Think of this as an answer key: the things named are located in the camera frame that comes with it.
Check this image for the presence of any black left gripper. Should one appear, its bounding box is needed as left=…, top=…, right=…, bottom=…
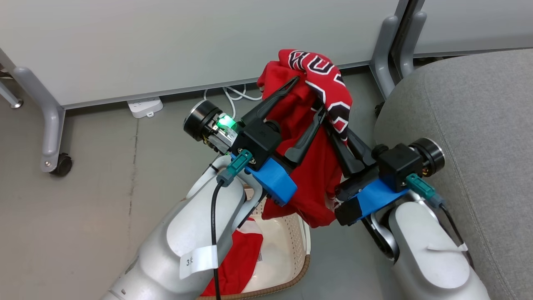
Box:
left=183, top=76, right=327, bottom=172

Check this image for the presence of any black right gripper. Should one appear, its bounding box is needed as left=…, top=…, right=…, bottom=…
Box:
left=324, top=120, right=446, bottom=193

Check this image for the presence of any red jersey with black-white print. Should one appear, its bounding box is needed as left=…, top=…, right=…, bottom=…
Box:
left=257, top=49, right=354, bottom=229

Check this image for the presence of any white laundry basket brown rim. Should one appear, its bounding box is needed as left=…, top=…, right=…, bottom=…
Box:
left=195, top=187, right=312, bottom=300

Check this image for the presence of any large white partition panel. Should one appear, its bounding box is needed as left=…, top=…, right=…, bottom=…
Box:
left=0, top=0, right=408, bottom=110

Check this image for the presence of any grey fabric sofa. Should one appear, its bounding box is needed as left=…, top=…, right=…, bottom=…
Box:
left=373, top=48, right=533, bottom=300

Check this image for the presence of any white power strip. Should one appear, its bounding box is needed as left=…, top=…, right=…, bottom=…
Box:
left=127, top=96, right=164, bottom=119

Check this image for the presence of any plain red garment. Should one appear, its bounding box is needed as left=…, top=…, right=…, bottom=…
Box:
left=200, top=228, right=264, bottom=298

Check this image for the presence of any white paper label tag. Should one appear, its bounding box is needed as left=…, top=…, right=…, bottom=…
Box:
left=179, top=245, right=219, bottom=280

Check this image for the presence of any grey partition leg with caster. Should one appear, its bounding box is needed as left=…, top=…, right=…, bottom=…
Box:
left=0, top=47, right=74, bottom=177

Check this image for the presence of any white power cable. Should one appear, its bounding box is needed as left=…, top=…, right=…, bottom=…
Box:
left=204, top=84, right=264, bottom=121

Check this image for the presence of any green left cable connector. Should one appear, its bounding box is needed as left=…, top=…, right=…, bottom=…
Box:
left=216, top=150, right=254, bottom=187

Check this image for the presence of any green cable connector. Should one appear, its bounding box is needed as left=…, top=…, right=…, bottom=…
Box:
left=406, top=173, right=446, bottom=208
left=216, top=150, right=254, bottom=187

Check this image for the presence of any green right cable connector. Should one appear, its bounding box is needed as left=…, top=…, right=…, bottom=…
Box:
left=406, top=173, right=446, bottom=208

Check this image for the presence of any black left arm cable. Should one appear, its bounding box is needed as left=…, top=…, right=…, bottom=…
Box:
left=210, top=181, right=226, bottom=300

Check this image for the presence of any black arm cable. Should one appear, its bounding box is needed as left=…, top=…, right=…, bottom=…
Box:
left=439, top=204, right=476, bottom=270
left=210, top=181, right=226, bottom=300

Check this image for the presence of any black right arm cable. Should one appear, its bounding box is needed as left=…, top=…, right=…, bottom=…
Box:
left=439, top=204, right=476, bottom=270

